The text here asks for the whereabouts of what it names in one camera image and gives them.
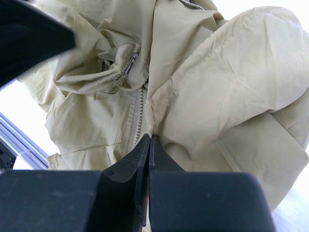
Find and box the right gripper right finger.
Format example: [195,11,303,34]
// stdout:
[149,135,275,232]

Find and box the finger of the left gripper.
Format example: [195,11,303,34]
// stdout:
[0,0,75,86]

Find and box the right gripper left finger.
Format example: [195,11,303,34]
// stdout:
[0,135,150,232]

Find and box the silver zipper pull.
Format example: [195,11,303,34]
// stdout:
[124,53,139,75]

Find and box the olive tan jacket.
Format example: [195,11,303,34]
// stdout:
[18,0,309,210]

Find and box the right side aluminium rail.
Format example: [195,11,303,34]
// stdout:
[0,114,48,170]

